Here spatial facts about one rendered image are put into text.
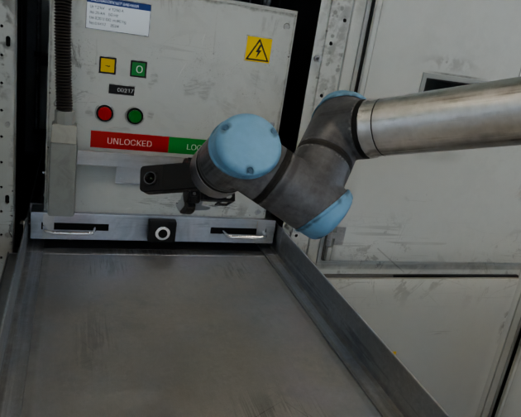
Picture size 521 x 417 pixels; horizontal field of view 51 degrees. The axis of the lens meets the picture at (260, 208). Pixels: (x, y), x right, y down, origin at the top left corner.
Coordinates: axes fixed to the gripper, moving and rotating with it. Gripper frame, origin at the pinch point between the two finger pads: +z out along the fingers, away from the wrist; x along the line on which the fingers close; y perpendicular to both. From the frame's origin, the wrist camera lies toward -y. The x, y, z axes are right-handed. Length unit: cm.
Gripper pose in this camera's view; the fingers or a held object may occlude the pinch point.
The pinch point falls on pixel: (178, 194)
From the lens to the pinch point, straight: 107.5
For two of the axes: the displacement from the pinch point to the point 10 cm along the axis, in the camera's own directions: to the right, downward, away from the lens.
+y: 9.4, 0.4, 3.4
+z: -3.4, 1.7, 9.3
